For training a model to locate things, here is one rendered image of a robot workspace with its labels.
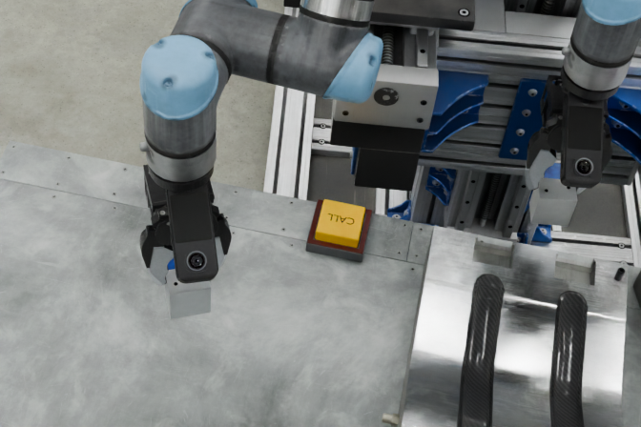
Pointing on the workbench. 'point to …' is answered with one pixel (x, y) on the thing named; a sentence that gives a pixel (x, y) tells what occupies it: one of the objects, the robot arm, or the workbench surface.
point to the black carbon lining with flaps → (490, 296)
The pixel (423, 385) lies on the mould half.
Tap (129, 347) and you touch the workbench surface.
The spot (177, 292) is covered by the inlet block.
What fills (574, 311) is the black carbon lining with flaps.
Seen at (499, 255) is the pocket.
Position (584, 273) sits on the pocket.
